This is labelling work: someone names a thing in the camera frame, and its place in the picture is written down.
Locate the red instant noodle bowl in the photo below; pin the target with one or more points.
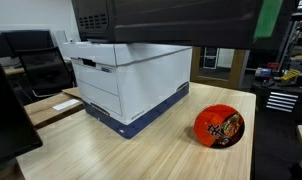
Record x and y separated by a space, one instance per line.
217 126

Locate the yellow power tool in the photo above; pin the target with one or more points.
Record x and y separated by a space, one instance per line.
290 75

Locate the white blue cardboard storage box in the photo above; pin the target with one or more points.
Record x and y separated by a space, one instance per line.
151 83

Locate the large black monitor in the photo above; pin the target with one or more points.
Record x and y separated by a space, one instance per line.
7 126

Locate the black mesh office chair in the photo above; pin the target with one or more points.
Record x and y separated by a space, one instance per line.
46 71

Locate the wooden framed glass door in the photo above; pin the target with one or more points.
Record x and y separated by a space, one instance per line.
239 66

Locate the flat brown cardboard box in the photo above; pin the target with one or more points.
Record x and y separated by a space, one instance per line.
47 111

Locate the small blue box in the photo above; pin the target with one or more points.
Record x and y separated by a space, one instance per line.
262 72

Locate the green tape strip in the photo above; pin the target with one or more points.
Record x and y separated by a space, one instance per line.
268 18

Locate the small red item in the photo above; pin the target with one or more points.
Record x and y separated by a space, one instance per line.
273 65

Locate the black cabinet with white stripes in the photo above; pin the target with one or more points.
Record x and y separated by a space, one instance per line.
281 101

